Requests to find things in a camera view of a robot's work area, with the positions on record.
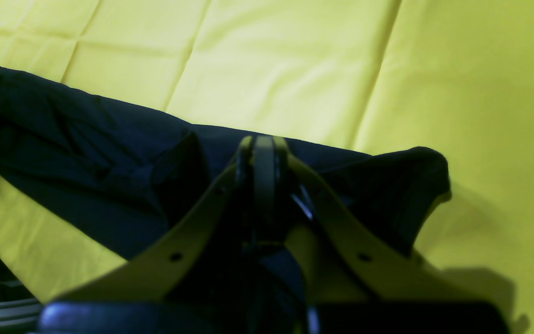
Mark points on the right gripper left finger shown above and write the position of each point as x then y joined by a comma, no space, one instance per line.
129,300

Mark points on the dark blue T-shirt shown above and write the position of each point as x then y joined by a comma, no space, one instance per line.
124,174

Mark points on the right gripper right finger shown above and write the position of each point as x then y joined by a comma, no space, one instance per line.
401,298

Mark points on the yellow table cloth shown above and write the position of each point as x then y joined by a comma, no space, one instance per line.
374,76

